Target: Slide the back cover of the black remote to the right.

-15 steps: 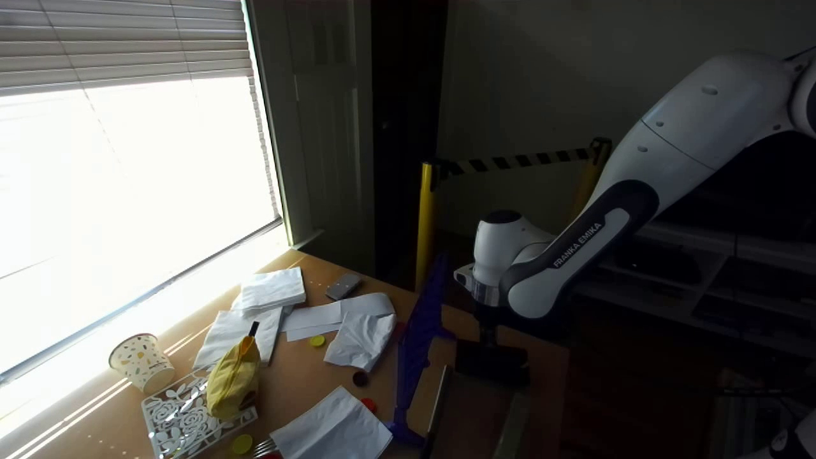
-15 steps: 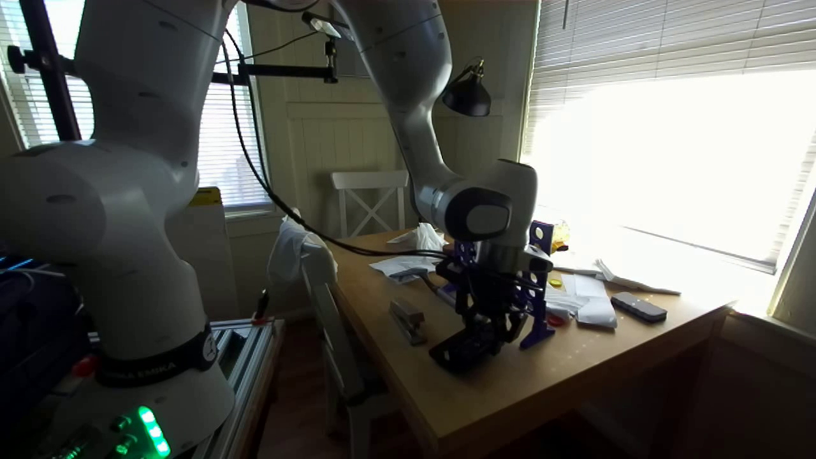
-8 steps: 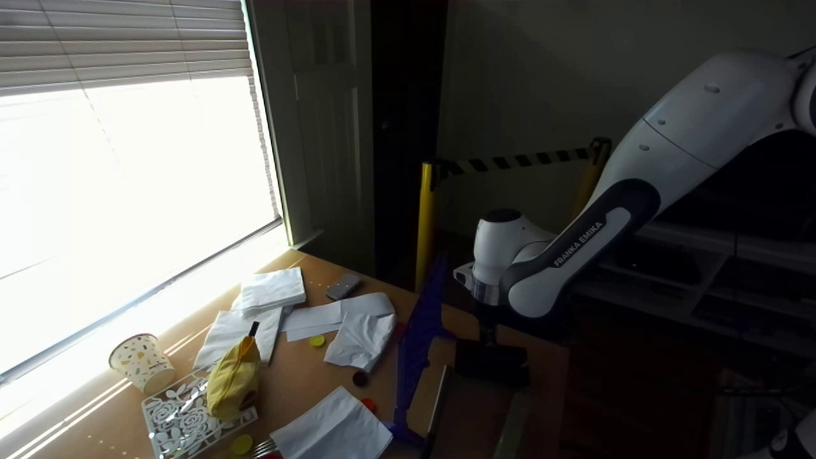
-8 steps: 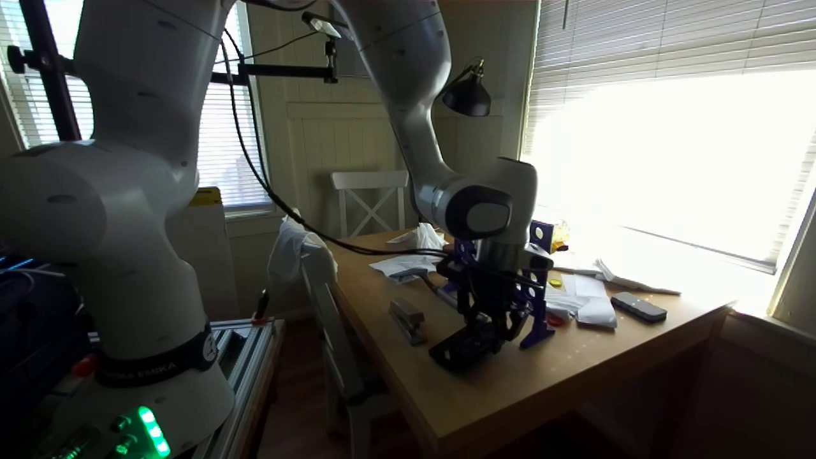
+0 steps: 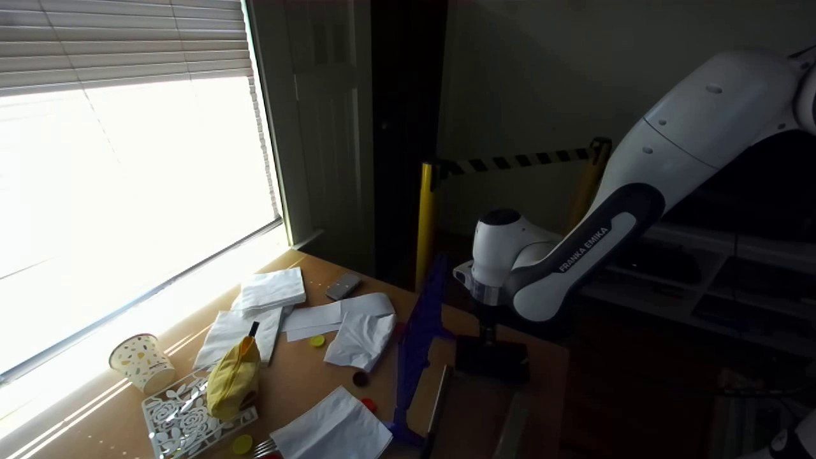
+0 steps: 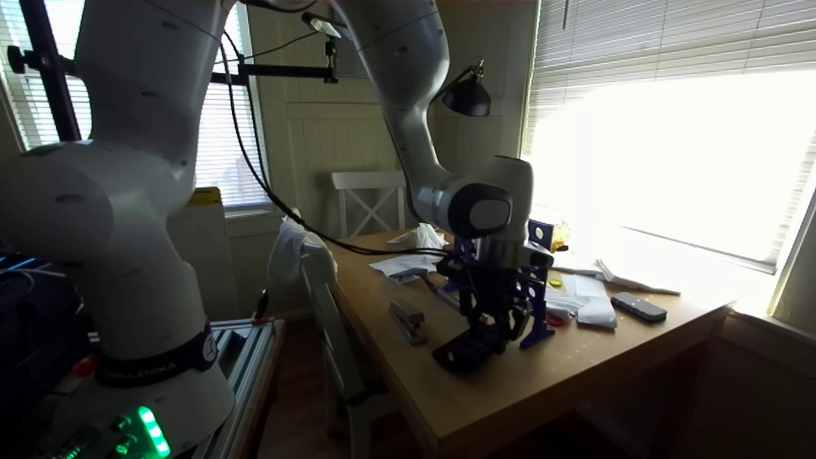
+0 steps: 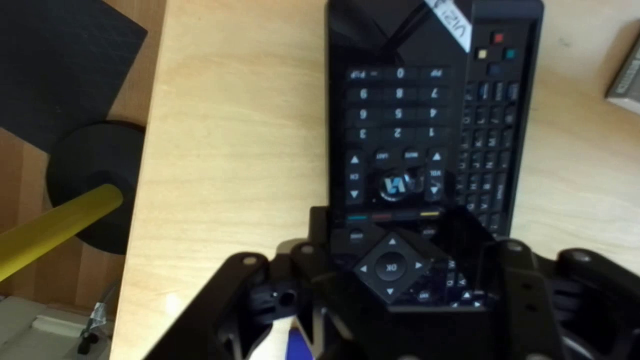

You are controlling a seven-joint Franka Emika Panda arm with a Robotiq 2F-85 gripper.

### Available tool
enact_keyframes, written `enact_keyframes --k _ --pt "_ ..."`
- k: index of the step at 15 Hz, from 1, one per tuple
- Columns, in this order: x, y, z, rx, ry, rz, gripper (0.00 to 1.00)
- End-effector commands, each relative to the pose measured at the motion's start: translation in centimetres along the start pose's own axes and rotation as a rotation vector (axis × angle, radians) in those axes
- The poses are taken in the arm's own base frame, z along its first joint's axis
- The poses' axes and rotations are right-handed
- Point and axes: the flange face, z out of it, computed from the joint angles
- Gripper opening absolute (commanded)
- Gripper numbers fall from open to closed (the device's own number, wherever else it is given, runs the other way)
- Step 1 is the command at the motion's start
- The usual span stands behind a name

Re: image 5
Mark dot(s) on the white paper napkin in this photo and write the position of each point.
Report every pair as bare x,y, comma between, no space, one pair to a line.
231,334
309,323
333,430

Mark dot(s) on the white folded cloth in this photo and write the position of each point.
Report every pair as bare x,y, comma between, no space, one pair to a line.
361,332

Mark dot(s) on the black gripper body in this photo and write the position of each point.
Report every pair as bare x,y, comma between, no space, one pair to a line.
493,320

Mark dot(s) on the yellow game disc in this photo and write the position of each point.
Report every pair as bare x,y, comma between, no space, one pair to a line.
318,342
242,445

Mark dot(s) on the black remote with number keypad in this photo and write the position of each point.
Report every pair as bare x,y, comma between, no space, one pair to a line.
493,362

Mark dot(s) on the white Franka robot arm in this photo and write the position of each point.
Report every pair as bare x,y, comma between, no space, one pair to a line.
679,143

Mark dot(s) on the yellow black caution tape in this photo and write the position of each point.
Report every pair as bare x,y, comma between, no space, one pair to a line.
518,160

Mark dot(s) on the white shelf unit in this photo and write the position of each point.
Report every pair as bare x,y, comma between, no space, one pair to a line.
722,290

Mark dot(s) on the red game disc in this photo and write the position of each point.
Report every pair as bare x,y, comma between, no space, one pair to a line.
372,403

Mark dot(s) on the yellow snack bag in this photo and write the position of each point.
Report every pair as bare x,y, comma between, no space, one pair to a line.
233,379

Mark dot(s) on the blue connect four grid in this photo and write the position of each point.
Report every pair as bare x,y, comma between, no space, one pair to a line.
416,341

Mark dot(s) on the yellow stanchion post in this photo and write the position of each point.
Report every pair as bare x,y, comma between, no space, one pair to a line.
424,230

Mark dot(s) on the white napkin stack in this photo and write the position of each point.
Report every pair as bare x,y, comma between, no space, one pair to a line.
271,292

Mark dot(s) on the small dark remote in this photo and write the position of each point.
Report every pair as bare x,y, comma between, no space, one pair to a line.
346,287

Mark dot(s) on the black game disc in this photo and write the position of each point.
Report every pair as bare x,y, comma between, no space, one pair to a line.
361,379

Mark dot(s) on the dotted paper cup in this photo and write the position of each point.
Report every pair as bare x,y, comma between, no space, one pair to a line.
142,360

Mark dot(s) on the white window blinds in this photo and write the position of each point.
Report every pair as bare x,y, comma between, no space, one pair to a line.
119,41

